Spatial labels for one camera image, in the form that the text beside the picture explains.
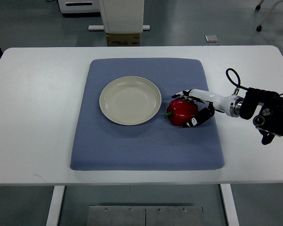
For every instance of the grey floor outlet plate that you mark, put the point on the grey floor outlet plate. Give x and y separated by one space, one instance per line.
211 38

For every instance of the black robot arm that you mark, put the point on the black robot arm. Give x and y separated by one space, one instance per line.
265 108

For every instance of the white table column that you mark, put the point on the white table column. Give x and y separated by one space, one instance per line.
122 16

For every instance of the left white table leg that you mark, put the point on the left white table leg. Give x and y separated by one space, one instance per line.
55 206

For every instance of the blue textured mat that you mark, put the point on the blue textured mat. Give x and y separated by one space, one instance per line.
101 144

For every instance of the red bell pepper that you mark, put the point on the red bell pepper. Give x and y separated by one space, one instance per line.
179 112

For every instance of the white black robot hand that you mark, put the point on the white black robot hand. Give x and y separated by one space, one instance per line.
229 105

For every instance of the white appliance with slot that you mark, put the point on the white appliance with slot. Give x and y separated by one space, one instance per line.
78 6

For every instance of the white table leg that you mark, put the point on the white table leg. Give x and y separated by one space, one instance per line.
229 205
55 206

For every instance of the white table foot bar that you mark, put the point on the white table foot bar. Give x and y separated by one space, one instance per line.
101 28

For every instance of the cream round plate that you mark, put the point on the cream round plate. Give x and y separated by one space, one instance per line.
130 100

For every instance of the right white table leg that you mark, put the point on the right white table leg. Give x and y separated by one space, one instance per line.
229 205

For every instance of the white wheeled chair base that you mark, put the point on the white wheeled chair base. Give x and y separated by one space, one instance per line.
258 7

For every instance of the cardboard box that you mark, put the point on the cardboard box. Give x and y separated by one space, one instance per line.
123 39

